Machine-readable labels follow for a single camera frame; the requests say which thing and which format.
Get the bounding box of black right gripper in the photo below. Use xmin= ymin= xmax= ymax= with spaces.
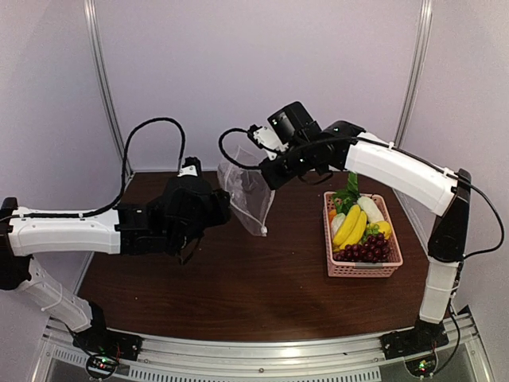
xmin=258 ymin=142 xmax=314 ymax=191

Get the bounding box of clear zip top bag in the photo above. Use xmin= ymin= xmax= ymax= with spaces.
xmin=217 ymin=159 xmax=275 ymax=237

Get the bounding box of pink plastic basket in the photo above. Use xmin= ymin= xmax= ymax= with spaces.
xmin=323 ymin=192 xmax=403 ymax=278

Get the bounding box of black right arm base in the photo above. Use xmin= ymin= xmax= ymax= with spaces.
xmin=380 ymin=327 xmax=449 ymax=360

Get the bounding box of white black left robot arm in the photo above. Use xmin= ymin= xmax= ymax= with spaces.
xmin=1 ymin=175 xmax=231 ymax=353

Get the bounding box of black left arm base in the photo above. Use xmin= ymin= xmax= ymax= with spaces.
xmin=72 ymin=302 xmax=142 ymax=361

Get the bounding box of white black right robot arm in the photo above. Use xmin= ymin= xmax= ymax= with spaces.
xmin=249 ymin=101 xmax=471 ymax=352

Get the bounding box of green leafy vegetable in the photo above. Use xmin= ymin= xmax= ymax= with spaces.
xmin=331 ymin=172 xmax=360 ymax=215

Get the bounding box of small napa cabbage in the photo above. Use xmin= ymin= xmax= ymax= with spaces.
xmin=330 ymin=212 xmax=346 ymax=238

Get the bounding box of yellow banana bunch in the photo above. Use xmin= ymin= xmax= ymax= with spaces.
xmin=332 ymin=205 xmax=367 ymax=249

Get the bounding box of white radish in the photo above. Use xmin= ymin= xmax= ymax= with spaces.
xmin=356 ymin=196 xmax=384 ymax=224

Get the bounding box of green grape bunch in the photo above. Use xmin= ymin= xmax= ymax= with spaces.
xmin=362 ymin=224 xmax=379 ymax=243

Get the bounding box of yellow lemon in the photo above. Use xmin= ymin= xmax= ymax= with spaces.
xmin=375 ymin=220 xmax=393 ymax=240

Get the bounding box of dark red grape bunch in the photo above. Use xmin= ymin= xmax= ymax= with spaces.
xmin=332 ymin=233 xmax=390 ymax=263

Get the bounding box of left circuit board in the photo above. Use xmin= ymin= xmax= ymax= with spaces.
xmin=85 ymin=354 xmax=119 ymax=379

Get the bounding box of circuit board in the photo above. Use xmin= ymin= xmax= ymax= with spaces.
xmin=405 ymin=355 xmax=437 ymax=379
xmin=85 ymin=354 xmax=119 ymax=379

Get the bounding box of right circuit board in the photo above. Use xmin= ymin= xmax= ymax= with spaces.
xmin=405 ymin=355 xmax=437 ymax=379

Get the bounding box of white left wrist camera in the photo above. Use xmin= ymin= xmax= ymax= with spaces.
xmin=177 ymin=157 xmax=202 ymax=177

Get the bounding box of right aluminium frame post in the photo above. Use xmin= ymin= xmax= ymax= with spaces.
xmin=390 ymin=0 xmax=433 ymax=148

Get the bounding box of aluminium frame post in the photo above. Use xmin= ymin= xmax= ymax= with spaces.
xmin=84 ymin=0 xmax=124 ymax=160
xmin=390 ymin=0 xmax=433 ymax=148

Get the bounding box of aluminium front rail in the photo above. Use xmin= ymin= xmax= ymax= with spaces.
xmin=31 ymin=306 xmax=494 ymax=382

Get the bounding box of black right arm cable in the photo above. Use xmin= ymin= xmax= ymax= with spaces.
xmin=217 ymin=127 xmax=503 ymax=373

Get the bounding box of left aluminium frame post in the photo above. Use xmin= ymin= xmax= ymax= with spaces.
xmin=84 ymin=0 xmax=124 ymax=160

